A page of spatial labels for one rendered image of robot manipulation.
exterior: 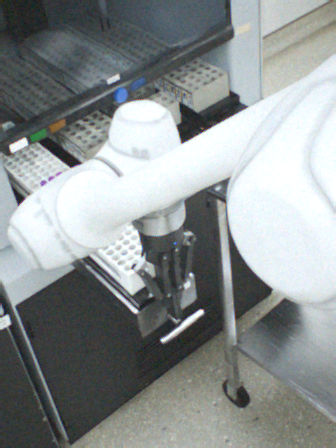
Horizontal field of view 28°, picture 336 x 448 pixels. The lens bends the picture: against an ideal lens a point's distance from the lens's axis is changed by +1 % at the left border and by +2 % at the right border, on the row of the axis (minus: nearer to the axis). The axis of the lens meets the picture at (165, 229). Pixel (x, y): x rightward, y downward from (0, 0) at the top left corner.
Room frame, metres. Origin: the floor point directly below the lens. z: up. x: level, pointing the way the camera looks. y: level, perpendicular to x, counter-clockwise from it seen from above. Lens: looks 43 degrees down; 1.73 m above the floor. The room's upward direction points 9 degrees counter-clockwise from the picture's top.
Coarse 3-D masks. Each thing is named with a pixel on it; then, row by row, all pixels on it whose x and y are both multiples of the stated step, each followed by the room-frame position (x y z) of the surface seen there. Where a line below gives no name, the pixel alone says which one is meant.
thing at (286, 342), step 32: (224, 192) 1.07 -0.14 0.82; (224, 224) 1.09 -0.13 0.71; (224, 256) 1.08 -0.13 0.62; (224, 288) 1.08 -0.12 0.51; (224, 320) 1.09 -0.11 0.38; (288, 320) 1.14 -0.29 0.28; (320, 320) 1.12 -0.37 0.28; (256, 352) 1.05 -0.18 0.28; (288, 352) 1.04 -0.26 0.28; (320, 352) 1.02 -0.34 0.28; (224, 384) 1.11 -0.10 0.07; (288, 384) 0.95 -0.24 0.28; (320, 384) 0.93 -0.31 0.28
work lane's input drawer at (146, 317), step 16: (16, 192) 1.18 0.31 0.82; (80, 272) 0.96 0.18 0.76; (96, 272) 0.91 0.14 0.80; (112, 288) 0.86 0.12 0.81; (144, 288) 0.84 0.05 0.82; (192, 288) 0.86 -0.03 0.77; (128, 304) 0.82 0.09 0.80; (144, 304) 0.81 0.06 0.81; (160, 304) 0.82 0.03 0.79; (144, 320) 0.80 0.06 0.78; (160, 320) 0.81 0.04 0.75; (176, 320) 0.81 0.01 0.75; (192, 320) 0.80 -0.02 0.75; (144, 336) 0.79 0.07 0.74
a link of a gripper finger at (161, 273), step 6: (162, 252) 0.79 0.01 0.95; (162, 258) 0.79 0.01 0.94; (162, 264) 0.79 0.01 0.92; (156, 270) 0.80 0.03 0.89; (162, 270) 0.79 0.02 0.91; (156, 276) 0.81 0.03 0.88; (162, 276) 0.79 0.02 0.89; (168, 276) 0.80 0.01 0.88; (156, 282) 0.81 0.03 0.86; (162, 282) 0.79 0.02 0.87; (168, 282) 0.80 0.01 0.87; (162, 288) 0.80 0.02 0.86; (168, 288) 0.79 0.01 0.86; (168, 294) 0.79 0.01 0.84
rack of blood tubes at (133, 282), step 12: (132, 228) 0.96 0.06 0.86; (120, 240) 0.93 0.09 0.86; (132, 240) 0.93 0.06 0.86; (96, 252) 0.92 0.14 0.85; (108, 252) 0.91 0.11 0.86; (120, 252) 0.90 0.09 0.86; (132, 252) 0.89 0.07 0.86; (108, 264) 0.93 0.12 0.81; (120, 264) 0.87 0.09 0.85; (132, 264) 0.87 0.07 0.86; (120, 276) 0.85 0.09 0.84; (132, 276) 0.83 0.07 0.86; (132, 288) 0.83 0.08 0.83
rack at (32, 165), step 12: (36, 144) 1.29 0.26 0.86; (0, 156) 1.27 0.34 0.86; (12, 156) 1.26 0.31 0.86; (24, 156) 1.26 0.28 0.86; (36, 156) 1.25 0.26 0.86; (48, 156) 1.24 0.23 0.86; (12, 168) 1.22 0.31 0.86; (24, 168) 1.21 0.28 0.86; (36, 168) 1.21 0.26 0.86; (48, 168) 1.20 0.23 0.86; (60, 168) 1.19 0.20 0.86; (12, 180) 1.24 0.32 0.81; (24, 180) 1.16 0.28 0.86; (36, 180) 1.16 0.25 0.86; (48, 180) 1.16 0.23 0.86; (24, 192) 1.17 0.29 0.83
